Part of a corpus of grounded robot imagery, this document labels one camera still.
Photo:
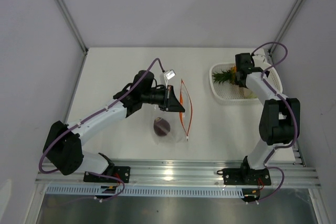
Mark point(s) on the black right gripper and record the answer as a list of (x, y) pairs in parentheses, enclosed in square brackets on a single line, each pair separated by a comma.
[(241, 85)]

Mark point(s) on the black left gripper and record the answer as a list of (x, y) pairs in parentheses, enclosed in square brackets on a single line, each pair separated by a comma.
[(169, 100)]

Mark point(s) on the clear zip bag orange zipper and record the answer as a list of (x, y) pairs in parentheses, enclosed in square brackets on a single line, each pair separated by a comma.
[(180, 122)]

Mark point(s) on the dark red toy apple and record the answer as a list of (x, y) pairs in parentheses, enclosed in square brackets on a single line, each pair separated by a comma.
[(161, 127)]

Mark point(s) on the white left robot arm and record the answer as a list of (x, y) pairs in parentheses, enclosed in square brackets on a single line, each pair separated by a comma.
[(64, 142)]

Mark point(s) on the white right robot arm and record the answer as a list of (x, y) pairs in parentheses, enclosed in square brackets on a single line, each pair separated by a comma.
[(279, 124)]

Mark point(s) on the toy pineapple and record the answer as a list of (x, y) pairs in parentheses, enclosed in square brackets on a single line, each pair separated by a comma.
[(225, 76)]

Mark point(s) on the white plastic basket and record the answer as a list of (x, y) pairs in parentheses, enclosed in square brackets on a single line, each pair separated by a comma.
[(227, 94)]

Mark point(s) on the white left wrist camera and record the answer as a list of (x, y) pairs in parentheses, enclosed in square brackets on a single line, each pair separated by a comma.
[(166, 76)]

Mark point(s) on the aluminium frame rail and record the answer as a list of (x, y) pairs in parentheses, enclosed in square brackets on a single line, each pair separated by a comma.
[(203, 174)]

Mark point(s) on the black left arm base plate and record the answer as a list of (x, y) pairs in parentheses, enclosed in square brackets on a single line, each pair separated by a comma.
[(111, 175)]

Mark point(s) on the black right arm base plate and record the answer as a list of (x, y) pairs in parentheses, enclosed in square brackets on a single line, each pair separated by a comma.
[(246, 177)]

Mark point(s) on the right back frame post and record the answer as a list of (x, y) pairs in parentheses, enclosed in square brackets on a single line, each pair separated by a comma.
[(290, 17)]

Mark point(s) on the frame post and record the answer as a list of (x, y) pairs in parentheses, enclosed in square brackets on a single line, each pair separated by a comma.
[(290, 17), (71, 24)]

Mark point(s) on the white slotted cable duct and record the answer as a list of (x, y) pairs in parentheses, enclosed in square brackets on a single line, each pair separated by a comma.
[(217, 192)]

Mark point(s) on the left back frame post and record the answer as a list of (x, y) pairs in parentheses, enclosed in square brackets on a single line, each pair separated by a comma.
[(71, 24)]

